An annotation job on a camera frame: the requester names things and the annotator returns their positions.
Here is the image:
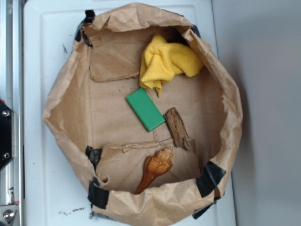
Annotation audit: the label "aluminium frame rail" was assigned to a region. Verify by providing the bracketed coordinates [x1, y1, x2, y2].
[0, 0, 25, 226]

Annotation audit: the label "yellow microfiber cloth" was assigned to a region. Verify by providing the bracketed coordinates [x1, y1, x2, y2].
[139, 34, 204, 97]

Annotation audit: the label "white plastic tray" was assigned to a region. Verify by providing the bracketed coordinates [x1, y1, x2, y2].
[23, 0, 237, 226]

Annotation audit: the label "brown bark wood piece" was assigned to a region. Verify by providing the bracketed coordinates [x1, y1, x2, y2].
[164, 107, 191, 151]

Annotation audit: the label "brown paper bag bin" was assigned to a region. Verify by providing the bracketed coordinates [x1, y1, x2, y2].
[43, 3, 243, 226]

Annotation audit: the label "black mounting bracket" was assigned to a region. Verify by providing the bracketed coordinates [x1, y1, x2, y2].
[0, 99, 15, 172]

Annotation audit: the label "green rectangular block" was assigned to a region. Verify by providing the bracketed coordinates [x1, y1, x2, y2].
[126, 88, 166, 132]

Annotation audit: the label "orange wooden conch shell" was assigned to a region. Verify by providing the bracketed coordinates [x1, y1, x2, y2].
[135, 146, 173, 194]

